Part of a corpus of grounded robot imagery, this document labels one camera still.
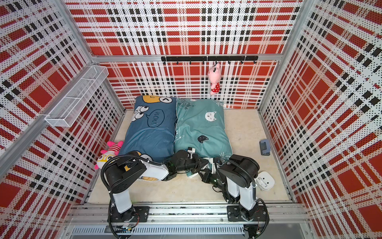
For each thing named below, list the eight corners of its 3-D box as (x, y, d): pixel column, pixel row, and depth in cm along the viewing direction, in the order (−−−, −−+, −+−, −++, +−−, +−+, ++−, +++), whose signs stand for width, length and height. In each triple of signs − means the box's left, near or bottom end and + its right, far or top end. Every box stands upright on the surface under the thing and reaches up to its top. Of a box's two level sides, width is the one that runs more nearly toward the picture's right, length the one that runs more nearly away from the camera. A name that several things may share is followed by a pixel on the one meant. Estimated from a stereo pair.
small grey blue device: (260, 155, 97) (262, 152, 94) (259, 141, 104) (261, 138, 101) (269, 157, 97) (271, 154, 93) (267, 142, 104) (269, 139, 100)
